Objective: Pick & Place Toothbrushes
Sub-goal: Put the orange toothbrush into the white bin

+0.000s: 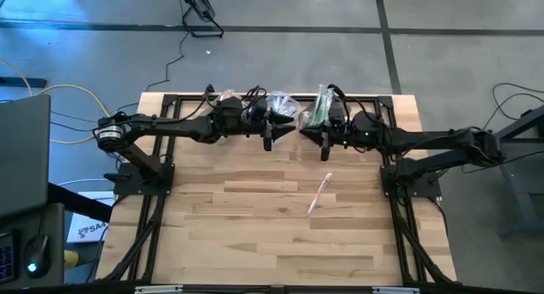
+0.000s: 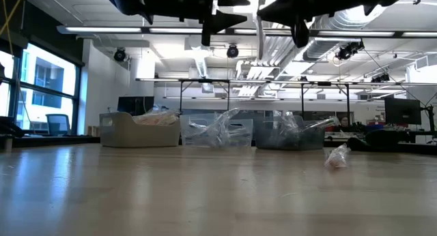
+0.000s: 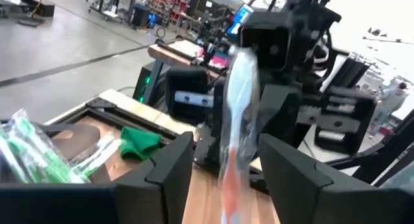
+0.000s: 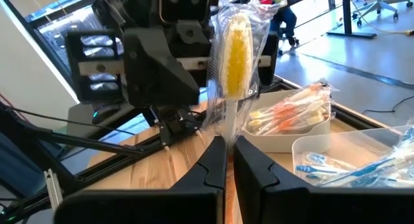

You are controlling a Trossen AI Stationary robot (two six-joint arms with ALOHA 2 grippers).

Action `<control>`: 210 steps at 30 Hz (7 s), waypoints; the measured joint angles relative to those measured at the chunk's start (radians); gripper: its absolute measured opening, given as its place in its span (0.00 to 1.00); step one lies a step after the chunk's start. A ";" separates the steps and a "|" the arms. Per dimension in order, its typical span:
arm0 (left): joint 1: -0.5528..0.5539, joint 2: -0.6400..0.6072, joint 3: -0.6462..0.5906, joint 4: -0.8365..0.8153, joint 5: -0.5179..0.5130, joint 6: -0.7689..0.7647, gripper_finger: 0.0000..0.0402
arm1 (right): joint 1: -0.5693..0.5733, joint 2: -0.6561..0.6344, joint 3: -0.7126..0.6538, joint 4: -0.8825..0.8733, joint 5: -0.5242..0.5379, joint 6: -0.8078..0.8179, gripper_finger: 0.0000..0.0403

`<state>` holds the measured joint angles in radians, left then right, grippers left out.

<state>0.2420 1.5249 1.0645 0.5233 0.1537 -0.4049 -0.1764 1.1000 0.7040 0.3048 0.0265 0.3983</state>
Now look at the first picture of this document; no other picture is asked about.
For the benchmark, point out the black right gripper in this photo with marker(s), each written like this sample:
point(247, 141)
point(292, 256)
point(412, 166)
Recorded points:
point(353, 134)

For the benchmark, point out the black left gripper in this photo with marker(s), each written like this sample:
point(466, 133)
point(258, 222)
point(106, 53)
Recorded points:
point(229, 120)

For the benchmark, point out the orange toothbrush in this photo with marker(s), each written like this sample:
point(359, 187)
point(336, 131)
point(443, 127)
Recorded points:
point(228, 94)
point(301, 146)
point(319, 193)

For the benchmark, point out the green toothbrush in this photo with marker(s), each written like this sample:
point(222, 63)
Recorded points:
point(324, 103)
point(319, 111)

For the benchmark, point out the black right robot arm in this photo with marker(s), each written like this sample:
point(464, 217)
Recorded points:
point(446, 143)

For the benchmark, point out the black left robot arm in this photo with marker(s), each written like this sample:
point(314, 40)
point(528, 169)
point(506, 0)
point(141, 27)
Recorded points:
point(170, 126)

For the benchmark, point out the grey translucent plastic bin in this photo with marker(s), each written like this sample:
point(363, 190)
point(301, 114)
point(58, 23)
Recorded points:
point(306, 117)

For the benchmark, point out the white plastic bin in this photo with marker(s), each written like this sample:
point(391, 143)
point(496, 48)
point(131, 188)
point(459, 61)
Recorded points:
point(221, 100)

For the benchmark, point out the grey metal stand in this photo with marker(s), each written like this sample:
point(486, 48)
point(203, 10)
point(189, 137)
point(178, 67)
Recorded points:
point(527, 179)

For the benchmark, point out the white cardboard box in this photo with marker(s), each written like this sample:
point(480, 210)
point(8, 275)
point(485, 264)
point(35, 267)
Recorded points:
point(89, 228)

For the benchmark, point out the yellow object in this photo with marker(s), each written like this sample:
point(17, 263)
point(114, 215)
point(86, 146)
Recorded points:
point(73, 260)

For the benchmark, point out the grey desk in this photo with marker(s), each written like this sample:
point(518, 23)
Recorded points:
point(42, 226)

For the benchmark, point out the dark grey monitor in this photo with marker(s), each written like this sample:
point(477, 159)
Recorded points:
point(23, 158)

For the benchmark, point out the black floor bar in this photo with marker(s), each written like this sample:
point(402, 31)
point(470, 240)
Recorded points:
point(23, 82)

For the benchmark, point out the black computer mouse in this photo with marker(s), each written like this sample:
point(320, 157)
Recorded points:
point(36, 256)

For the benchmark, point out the black keyboard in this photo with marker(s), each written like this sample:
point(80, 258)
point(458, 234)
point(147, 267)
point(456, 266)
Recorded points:
point(6, 258)

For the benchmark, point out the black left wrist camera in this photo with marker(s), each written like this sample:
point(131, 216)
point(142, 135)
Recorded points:
point(259, 109)

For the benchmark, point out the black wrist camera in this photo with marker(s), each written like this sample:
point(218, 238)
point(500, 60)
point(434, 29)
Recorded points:
point(336, 113)
point(259, 109)

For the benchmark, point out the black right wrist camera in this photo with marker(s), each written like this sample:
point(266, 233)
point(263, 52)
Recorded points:
point(336, 113)

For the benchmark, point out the silver metal bracket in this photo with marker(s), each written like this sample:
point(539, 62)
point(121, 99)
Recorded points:
point(395, 290)
point(158, 289)

